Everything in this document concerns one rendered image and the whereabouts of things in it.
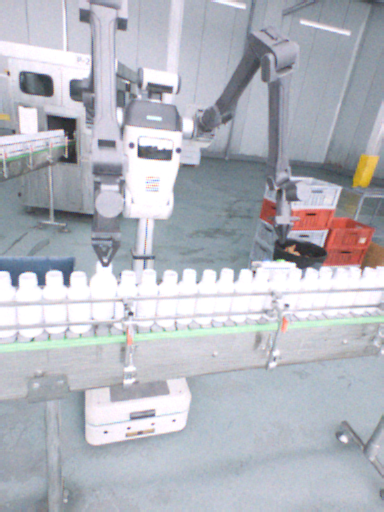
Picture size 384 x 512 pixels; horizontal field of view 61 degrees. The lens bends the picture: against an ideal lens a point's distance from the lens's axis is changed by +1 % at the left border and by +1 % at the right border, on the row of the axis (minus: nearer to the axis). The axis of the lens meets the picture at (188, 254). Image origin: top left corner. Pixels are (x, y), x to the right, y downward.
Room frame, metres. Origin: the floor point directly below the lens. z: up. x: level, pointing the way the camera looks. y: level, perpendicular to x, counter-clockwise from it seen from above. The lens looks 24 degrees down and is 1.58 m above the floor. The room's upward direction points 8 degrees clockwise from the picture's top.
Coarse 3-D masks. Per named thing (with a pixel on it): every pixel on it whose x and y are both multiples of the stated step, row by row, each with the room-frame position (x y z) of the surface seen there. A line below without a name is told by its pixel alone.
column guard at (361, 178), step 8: (360, 160) 9.98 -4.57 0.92; (368, 160) 9.73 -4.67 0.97; (376, 160) 9.81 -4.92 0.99; (360, 168) 9.88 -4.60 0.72; (368, 168) 9.75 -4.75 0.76; (360, 176) 9.79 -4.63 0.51; (368, 176) 9.78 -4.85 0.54; (352, 184) 9.98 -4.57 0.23; (360, 184) 9.73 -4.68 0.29; (368, 184) 9.81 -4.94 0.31
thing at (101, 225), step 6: (96, 210) 0.71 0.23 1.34; (96, 216) 0.71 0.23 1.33; (102, 216) 0.71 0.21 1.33; (114, 216) 0.72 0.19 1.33; (96, 222) 0.71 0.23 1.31; (102, 222) 0.71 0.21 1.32; (108, 222) 0.71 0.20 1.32; (114, 222) 0.72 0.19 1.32; (96, 228) 0.71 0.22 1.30; (102, 228) 0.71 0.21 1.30; (108, 228) 0.71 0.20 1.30; (114, 228) 0.72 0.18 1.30; (96, 234) 0.68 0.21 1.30; (102, 234) 0.69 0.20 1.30; (108, 234) 0.69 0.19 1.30; (114, 234) 0.70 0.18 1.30; (120, 234) 0.70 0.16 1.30
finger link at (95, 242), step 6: (96, 240) 0.68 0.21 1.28; (102, 240) 0.69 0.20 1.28; (108, 240) 0.69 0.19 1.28; (96, 246) 0.68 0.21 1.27; (102, 246) 0.69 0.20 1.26; (108, 246) 0.70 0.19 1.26; (114, 246) 0.70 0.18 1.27; (96, 252) 0.69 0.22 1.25; (114, 252) 0.70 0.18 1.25; (102, 258) 0.70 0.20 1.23; (108, 258) 0.71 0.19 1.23; (102, 264) 0.70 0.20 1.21; (108, 264) 0.71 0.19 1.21
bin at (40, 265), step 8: (0, 256) 1.15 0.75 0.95; (8, 256) 1.15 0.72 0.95; (16, 256) 1.16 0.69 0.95; (24, 256) 1.18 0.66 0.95; (32, 256) 1.18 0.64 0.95; (40, 256) 1.19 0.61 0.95; (48, 256) 1.21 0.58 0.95; (56, 256) 1.21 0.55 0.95; (64, 256) 1.23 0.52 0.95; (72, 256) 1.24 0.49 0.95; (0, 264) 1.14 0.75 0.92; (8, 264) 1.15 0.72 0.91; (16, 264) 1.16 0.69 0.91; (24, 264) 1.17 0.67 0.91; (32, 264) 1.18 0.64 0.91; (40, 264) 1.19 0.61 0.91; (48, 264) 1.20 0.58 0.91; (56, 264) 1.21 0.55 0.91; (64, 264) 1.22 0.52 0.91; (72, 264) 1.24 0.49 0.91; (8, 272) 1.15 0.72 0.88; (16, 272) 1.16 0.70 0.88; (24, 272) 1.17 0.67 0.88; (32, 272) 1.18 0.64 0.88; (40, 272) 1.19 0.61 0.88; (64, 272) 1.22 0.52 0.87; (72, 272) 1.24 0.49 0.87; (16, 280) 1.16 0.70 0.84; (40, 280) 1.19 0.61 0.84; (64, 280) 1.22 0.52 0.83
